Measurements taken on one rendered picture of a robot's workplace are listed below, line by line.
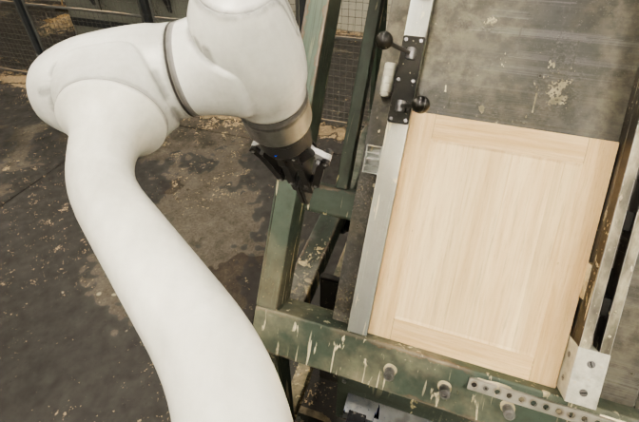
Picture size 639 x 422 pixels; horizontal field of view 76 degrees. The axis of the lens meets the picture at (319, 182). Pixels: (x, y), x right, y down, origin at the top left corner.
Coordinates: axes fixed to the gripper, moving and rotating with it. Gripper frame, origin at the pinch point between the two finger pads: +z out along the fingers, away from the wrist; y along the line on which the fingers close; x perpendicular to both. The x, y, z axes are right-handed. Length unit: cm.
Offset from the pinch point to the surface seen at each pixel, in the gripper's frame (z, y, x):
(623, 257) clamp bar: 24, -62, -10
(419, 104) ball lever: 4.5, -16.3, -25.5
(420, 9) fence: 3, -12, -51
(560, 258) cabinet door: 30, -52, -9
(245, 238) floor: 169, 77, -32
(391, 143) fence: 19.5, -11.2, -24.3
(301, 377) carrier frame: 118, 11, 32
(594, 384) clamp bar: 38, -62, 14
